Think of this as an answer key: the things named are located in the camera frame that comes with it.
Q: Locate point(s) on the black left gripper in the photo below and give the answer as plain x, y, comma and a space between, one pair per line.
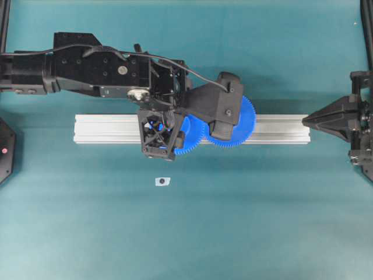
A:
166, 86

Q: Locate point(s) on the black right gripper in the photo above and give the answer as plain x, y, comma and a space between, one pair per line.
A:
360, 135

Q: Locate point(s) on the small blue plastic gear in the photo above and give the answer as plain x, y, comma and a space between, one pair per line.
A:
193, 127

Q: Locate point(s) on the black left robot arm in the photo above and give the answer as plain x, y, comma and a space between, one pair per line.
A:
79, 63

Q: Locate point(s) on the large blue plastic gear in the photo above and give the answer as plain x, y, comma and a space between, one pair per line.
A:
242, 131

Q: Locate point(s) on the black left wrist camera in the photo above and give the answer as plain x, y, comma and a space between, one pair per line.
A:
218, 108

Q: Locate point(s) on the silver aluminium extrusion rail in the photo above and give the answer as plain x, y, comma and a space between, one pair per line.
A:
272, 129

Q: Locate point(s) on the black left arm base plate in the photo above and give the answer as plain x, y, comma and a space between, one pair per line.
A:
7, 149

